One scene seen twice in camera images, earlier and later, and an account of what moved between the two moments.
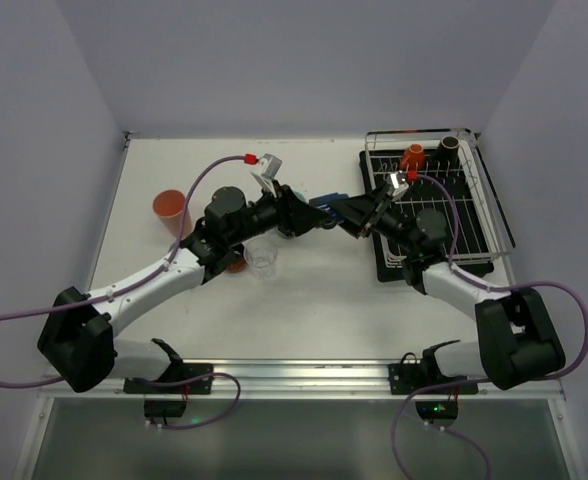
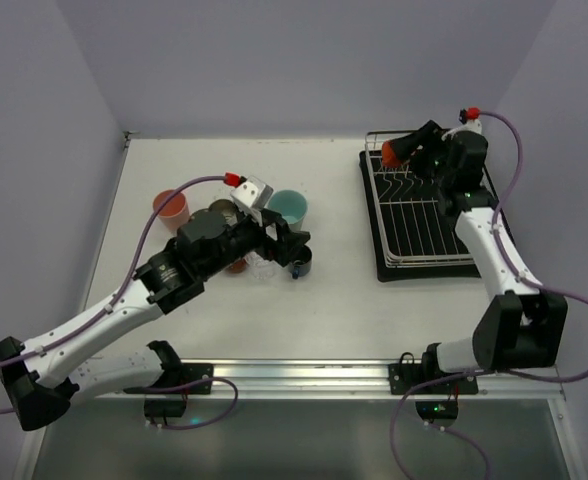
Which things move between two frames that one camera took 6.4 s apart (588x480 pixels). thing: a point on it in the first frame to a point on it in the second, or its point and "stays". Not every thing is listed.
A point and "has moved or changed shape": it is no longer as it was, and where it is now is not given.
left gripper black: [285, 214] to [278, 236]
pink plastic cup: [169, 205] stays
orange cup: [414, 158] has moved or changed shape
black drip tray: [440, 190] stays
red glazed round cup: [236, 266] stays
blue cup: [324, 202] to [300, 266]
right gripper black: [374, 216] to [421, 150]
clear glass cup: [260, 255] stays
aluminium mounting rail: [294, 379] stays
